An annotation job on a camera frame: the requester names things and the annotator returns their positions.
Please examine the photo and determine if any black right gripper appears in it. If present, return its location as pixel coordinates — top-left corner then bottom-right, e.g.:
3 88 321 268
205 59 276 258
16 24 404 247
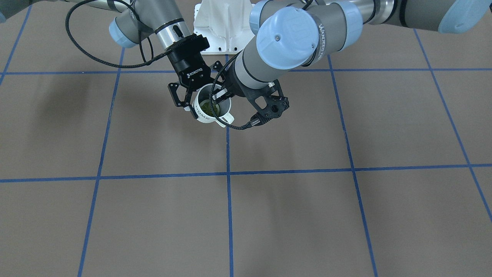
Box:
167 34 211 114

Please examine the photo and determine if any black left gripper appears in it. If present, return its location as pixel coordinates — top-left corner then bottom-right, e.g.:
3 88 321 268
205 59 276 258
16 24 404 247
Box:
211 69 254 105

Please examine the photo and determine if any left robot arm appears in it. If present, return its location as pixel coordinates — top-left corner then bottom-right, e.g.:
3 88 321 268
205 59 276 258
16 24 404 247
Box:
213 0 491 102

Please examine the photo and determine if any white HOME mug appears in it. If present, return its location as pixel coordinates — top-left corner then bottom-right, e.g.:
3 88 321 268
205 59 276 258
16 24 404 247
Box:
184 84 235 127

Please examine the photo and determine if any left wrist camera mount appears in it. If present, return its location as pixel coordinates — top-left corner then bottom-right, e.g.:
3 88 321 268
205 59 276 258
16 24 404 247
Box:
244 80 289 126

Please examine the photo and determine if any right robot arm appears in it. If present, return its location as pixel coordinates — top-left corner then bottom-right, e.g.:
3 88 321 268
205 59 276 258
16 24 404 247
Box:
65 0 212 112

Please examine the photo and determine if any brown table mat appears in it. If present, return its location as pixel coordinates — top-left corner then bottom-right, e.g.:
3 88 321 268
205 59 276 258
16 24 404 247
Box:
0 2 492 277

